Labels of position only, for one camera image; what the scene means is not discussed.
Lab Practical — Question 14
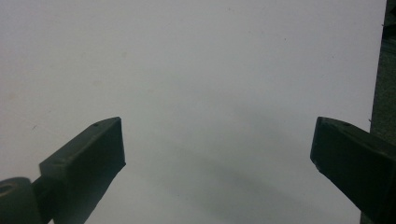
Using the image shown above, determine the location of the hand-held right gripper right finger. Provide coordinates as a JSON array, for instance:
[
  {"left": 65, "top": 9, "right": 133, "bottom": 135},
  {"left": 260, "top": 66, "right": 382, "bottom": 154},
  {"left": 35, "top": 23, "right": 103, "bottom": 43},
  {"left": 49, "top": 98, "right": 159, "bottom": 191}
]
[{"left": 309, "top": 116, "right": 396, "bottom": 224}]

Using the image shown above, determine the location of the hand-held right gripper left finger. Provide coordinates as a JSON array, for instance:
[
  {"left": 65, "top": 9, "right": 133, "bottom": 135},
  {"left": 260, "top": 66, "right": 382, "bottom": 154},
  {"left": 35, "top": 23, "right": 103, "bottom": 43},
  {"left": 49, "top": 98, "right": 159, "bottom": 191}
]
[{"left": 32, "top": 116, "right": 127, "bottom": 224}]

